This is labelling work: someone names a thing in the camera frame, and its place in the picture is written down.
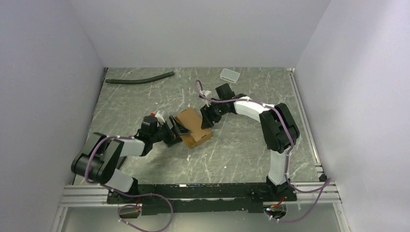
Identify black foam hose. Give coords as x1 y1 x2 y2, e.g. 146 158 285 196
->
105 71 176 86

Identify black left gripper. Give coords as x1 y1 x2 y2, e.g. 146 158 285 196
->
151 116 191 147

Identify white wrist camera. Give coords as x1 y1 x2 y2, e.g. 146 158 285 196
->
150 109 166 124
201 90 212 99

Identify white plastic container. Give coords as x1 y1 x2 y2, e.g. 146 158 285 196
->
220 68 240 84

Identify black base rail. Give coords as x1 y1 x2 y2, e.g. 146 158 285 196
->
107 182 297 216

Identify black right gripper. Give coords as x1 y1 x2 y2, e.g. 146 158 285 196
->
200 101 227 130

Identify aluminium frame rail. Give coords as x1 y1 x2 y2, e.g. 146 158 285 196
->
59 182 342 207

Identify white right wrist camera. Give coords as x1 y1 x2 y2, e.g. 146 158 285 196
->
201 90 212 99

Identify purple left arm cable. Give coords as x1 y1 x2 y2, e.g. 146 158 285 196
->
84 136 174 232

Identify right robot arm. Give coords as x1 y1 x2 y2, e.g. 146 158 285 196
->
195 80 300 201

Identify brown cardboard box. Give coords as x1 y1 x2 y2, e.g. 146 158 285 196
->
176 107 213 149

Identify black rectangular pad left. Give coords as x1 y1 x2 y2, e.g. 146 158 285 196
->
116 157 127 169

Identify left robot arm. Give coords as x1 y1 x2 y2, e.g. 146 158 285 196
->
71 114 190 203

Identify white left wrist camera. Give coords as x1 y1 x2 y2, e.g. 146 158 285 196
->
150 109 166 124

